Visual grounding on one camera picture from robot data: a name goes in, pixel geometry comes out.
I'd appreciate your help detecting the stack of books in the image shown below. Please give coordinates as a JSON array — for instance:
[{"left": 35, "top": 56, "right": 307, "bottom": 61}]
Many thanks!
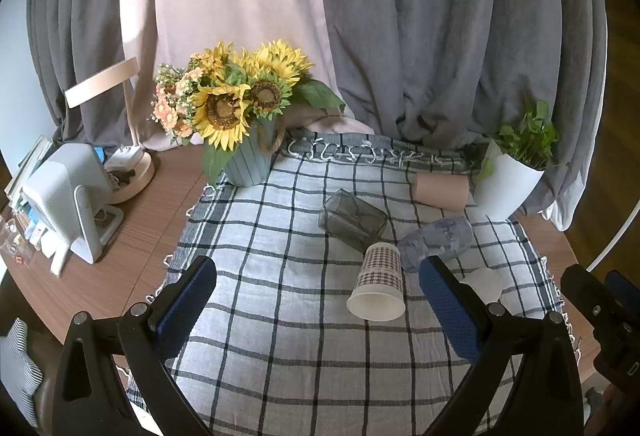
[{"left": 4, "top": 136, "right": 56, "bottom": 259}]

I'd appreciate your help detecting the green leafy plant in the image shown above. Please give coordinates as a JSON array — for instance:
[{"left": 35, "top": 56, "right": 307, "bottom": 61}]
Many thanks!
[{"left": 475, "top": 100, "right": 561, "bottom": 182}]

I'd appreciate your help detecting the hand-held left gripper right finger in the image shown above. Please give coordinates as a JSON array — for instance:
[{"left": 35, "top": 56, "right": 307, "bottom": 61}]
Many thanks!
[{"left": 418, "top": 255, "right": 586, "bottom": 436}]

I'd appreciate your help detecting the checked paper cup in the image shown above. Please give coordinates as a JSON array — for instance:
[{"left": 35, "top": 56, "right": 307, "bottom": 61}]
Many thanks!
[{"left": 347, "top": 242, "right": 407, "bottom": 321}]

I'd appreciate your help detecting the grey curtain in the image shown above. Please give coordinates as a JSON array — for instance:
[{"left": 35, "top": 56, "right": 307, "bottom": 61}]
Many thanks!
[
  {"left": 27, "top": 0, "right": 166, "bottom": 149},
  {"left": 310, "top": 0, "right": 608, "bottom": 232}
]

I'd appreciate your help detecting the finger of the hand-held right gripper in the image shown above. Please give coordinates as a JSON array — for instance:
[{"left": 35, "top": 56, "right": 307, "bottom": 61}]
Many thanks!
[
  {"left": 560, "top": 263, "right": 640, "bottom": 358},
  {"left": 606, "top": 270, "right": 640, "bottom": 317}
]

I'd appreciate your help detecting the checked tablecloth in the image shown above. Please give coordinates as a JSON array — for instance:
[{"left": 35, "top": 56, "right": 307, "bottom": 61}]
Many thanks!
[{"left": 127, "top": 129, "right": 581, "bottom": 436}]

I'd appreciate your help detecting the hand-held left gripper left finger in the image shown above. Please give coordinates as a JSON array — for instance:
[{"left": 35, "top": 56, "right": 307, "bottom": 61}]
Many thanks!
[{"left": 52, "top": 255, "right": 218, "bottom": 436}]

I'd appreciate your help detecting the white desktop device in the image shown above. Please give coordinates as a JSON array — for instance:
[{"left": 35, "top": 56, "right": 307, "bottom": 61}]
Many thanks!
[{"left": 21, "top": 143, "right": 125, "bottom": 277}]

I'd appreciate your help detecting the pink cup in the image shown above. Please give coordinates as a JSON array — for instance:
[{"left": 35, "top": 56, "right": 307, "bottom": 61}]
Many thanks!
[{"left": 411, "top": 173, "right": 471, "bottom": 212}]

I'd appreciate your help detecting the clear bluish plastic cup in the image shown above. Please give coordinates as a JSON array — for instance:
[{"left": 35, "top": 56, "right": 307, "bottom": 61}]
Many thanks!
[{"left": 397, "top": 216, "right": 475, "bottom": 273}]

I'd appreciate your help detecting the white curved tube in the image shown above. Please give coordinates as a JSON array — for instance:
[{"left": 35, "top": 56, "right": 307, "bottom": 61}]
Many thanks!
[{"left": 585, "top": 196, "right": 640, "bottom": 272}]

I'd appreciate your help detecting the beige desk lamp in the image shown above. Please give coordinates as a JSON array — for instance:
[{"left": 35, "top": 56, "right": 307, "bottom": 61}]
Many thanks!
[{"left": 65, "top": 57, "right": 156, "bottom": 204}]

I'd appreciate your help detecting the sunflower bouquet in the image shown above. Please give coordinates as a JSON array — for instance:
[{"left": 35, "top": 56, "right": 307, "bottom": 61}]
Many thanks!
[{"left": 147, "top": 40, "right": 347, "bottom": 187}]

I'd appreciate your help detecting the white plant pot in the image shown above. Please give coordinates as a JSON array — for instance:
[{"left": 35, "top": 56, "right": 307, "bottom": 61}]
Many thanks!
[{"left": 472, "top": 139, "right": 546, "bottom": 222}]

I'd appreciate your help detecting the clear plastic box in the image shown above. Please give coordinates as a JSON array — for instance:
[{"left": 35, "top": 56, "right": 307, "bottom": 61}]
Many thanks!
[{"left": 0, "top": 216, "right": 32, "bottom": 269}]

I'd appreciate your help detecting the dark glass cup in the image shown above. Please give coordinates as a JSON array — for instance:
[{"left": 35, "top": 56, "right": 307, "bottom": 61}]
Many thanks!
[{"left": 319, "top": 189, "right": 388, "bottom": 254}]

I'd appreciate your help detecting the white translucent cup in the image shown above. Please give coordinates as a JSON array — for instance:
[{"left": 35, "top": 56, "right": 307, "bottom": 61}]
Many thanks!
[{"left": 457, "top": 267, "right": 503, "bottom": 304}]

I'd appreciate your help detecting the blue ribbed vase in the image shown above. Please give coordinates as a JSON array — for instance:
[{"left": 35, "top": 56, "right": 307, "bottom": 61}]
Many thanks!
[{"left": 222, "top": 116, "right": 287, "bottom": 187}]

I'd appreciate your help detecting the striped cushion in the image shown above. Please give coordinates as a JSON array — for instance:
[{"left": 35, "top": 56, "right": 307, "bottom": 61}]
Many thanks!
[{"left": 0, "top": 319, "right": 43, "bottom": 427}]

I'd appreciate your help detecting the white charger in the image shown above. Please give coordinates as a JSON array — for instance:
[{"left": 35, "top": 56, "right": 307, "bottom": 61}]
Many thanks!
[{"left": 104, "top": 145, "right": 143, "bottom": 172}]

